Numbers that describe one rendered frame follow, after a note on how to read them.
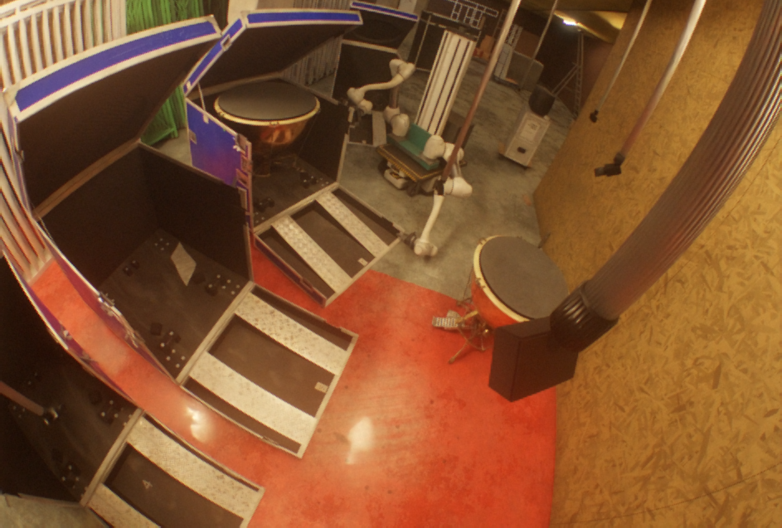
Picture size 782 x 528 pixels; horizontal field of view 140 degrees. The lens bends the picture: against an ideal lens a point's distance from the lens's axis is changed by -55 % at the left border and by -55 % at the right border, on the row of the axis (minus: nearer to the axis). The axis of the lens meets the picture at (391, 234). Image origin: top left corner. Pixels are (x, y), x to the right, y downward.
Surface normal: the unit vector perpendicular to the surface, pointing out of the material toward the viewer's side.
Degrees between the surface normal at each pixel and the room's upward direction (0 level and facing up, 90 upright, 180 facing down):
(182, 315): 0
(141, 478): 1
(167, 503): 1
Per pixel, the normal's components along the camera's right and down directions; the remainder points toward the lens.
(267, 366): 0.27, -0.68
